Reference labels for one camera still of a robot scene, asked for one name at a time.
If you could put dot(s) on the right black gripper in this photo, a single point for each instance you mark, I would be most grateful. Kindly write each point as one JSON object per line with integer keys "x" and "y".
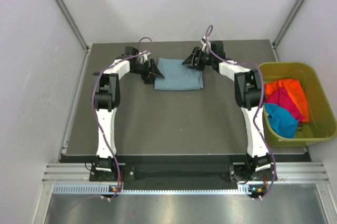
{"x": 190, "y": 62}

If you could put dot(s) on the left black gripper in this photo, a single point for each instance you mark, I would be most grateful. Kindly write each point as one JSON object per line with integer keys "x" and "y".
{"x": 148, "y": 78}

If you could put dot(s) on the light blue t shirt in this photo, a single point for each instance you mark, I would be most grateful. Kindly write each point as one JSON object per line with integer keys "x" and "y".
{"x": 177, "y": 77}

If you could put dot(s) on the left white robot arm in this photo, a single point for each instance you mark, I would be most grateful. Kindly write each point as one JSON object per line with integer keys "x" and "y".
{"x": 106, "y": 97}

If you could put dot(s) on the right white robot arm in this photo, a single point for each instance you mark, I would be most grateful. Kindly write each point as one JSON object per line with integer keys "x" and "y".
{"x": 249, "y": 96}

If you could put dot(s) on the magenta t shirt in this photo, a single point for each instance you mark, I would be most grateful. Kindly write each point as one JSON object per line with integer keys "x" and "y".
{"x": 295, "y": 104}

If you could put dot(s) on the orange t shirt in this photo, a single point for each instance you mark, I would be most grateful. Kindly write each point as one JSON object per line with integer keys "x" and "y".
{"x": 291, "y": 85}

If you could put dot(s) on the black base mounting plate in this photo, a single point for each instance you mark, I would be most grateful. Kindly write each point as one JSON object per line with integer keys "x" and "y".
{"x": 182, "y": 172}

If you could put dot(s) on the bright blue t shirt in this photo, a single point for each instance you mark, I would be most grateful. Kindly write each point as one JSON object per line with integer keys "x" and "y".
{"x": 281, "y": 120}

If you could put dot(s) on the olive green plastic bin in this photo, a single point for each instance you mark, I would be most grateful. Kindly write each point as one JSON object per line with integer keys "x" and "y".
{"x": 322, "y": 124}

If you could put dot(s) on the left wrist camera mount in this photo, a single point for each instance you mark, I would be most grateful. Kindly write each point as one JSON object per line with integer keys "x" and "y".
{"x": 143, "y": 57}

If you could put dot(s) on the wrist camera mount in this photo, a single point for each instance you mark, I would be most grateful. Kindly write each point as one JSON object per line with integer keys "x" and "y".
{"x": 143, "y": 57}
{"x": 205, "y": 44}

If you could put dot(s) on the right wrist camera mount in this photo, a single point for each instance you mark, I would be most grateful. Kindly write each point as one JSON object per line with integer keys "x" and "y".
{"x": 205, "y": 44}

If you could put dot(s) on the left aluminium corner post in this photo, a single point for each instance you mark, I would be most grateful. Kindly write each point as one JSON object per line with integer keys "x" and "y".
{"x": 71, "y": 23}

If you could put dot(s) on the aluminium corner post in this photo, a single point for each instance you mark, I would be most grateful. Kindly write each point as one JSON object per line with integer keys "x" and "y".
{"x": 71, "y": 23}
{"x": 286, "y": 25}

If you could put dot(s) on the slotted grey cable duct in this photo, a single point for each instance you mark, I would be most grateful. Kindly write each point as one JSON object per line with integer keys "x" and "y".
{"x": 106, "y": 189}

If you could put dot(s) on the right aluminium corner post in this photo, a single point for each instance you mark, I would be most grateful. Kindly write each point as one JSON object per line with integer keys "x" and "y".
{"x": 286, "y": 25}

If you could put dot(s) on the aluminium frame rail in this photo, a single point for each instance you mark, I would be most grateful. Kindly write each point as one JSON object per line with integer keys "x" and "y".
{"x": 286, "y": 172}

